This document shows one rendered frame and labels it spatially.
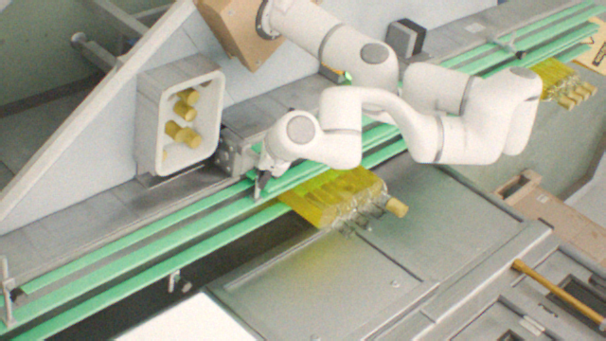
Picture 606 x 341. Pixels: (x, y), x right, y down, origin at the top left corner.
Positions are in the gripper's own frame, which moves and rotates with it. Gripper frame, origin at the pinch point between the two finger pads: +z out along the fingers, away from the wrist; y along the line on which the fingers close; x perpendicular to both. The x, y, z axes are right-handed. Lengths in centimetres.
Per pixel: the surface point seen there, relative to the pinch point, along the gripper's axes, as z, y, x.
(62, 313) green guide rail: 9, -45, 26
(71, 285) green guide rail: 4.4, -39.2, 26.6
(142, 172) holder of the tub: 26.9, -10.7, 22.3
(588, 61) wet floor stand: 259, 176, -187
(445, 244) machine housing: 45, 4, -58
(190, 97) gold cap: 12.6, 6.7, 18.9
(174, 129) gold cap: 17.8, -0.1, 19.4
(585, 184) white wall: 547, 199, -365
